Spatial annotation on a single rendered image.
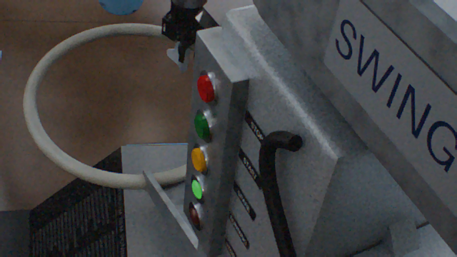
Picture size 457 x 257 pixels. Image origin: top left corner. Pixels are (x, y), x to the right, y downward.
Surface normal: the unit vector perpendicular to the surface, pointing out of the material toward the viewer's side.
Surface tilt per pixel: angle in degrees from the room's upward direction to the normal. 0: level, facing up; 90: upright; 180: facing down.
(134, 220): 0
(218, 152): 90
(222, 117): 90
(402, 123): 90
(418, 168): 90
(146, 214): 0
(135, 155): 0
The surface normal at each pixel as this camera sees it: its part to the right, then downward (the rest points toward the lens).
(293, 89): -0.25, -0.55
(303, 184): -0.89, 0.25
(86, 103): 0.10, -0.70
